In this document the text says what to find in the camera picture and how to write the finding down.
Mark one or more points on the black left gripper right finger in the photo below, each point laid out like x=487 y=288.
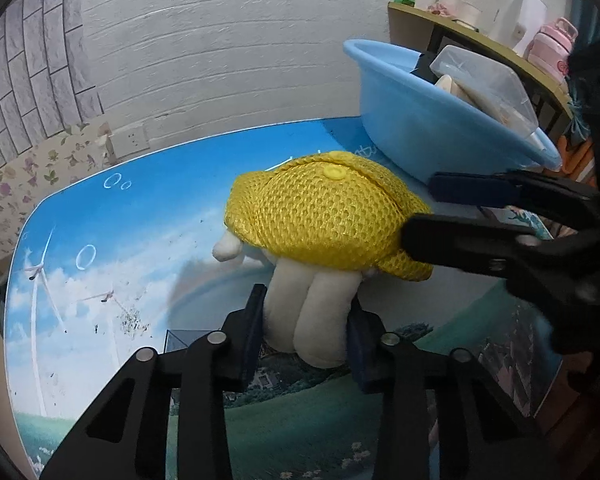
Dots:
x=442 y=415

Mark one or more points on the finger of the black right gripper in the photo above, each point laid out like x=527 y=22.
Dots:
x=505 y=189
x=484 y=247

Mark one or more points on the white wall socket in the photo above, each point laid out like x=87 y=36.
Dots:
x=129 y=140

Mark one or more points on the pink water bottle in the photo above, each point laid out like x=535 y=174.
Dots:
x=550 y=47

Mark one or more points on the white power adapter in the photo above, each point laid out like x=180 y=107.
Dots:
x=538 y=139

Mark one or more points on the white plush toy yellow net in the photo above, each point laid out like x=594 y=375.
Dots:
x=326 y=221

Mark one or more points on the wooden side table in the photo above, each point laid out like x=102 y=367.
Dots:
x=428 y=33

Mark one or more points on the clear box of toothpicks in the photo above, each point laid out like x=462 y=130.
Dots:
x=493 y=86

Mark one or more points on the white cup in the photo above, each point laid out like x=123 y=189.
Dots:
x=467 y=15

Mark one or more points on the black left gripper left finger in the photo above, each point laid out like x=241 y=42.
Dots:
x=123 y=434

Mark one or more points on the black tube bottle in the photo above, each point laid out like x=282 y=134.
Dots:
x=422 y=68

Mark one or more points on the white jug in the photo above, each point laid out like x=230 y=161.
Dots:
x=517 y=24

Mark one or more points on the light blue plastic basin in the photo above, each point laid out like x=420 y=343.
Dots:
x=423 y=129

